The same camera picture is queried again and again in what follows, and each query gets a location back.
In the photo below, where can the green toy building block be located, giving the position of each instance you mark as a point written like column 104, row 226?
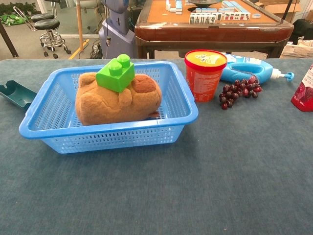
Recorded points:
column 115, row 78

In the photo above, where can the blue plastic perforated basket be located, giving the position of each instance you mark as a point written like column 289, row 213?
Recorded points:
column 110, row 139

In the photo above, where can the brown capybara plush toy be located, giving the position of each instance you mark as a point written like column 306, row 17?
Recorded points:
column 110, row 110

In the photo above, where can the orange instant noodle cup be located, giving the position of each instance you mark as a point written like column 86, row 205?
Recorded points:
column 204, row 83

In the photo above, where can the dark red grape bunch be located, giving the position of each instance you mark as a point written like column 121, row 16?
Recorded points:
column 230, row 94

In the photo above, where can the brown mahjong table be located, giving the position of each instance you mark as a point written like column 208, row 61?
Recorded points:
column 210, row 31

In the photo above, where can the yellow floor strip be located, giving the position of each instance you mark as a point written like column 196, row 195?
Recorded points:
column 78, row 50

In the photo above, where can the stacked blue mahjong tiles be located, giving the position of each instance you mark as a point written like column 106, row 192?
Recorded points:
column 174, row 6

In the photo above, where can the blue detergent pump bottle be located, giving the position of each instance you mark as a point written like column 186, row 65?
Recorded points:
column 264, row 69

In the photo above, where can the short mahjong tile row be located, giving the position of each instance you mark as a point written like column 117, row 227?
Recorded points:
column 206, row 10

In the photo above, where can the upright mahjong tile row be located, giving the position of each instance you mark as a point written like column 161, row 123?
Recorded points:
column 220, row 17

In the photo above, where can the wooden pole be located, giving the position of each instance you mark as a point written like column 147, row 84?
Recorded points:
column 80, row 24

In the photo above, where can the long blue mahjong tile stack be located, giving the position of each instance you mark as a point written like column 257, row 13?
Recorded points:
column 231, row 5

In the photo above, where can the single blue mahjong tile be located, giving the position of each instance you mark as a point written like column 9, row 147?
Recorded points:
column 256, row 16

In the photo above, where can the dark teal plastic tray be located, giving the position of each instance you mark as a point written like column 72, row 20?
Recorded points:
column 14, row 94

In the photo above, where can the black round stool chrome base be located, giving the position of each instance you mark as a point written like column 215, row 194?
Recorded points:
column 46, row 24

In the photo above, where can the red snack package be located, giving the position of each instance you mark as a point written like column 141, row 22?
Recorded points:
column 303, row 95

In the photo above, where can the black round stool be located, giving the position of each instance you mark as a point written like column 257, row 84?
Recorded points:
column 41, row 16

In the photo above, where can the white plastic crate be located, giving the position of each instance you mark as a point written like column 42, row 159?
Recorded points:
column 297, row 51

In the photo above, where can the dark table leg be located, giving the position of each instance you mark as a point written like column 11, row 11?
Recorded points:
column 8, row 41

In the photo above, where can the black bag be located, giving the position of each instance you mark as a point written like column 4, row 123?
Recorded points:
column 304, row 29

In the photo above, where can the green cloth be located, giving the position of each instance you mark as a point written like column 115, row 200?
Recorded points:
column 12, row 19

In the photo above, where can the blue grey machine pedestal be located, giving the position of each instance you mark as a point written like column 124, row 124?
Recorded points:
column 117, row 36

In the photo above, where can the chrome tube frame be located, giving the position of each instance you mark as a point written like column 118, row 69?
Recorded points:
column 24, row 18

